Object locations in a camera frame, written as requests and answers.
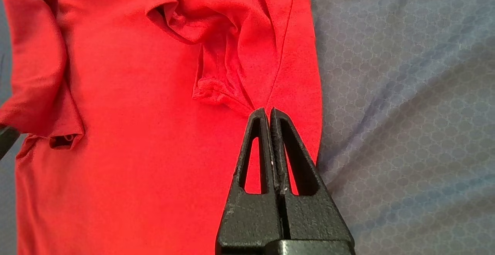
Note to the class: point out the red t-shirt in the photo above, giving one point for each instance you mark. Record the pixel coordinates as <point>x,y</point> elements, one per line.
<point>135,150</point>

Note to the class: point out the blue-grey bed sheet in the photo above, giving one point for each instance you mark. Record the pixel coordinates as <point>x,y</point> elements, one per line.
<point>406,112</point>

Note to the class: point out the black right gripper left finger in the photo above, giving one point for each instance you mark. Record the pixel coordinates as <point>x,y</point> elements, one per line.
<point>251,220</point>

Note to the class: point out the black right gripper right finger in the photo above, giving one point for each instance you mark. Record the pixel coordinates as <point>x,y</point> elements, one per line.
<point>313,220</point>

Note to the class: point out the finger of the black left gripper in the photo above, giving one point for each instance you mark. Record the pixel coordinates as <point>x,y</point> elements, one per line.
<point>5,139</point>

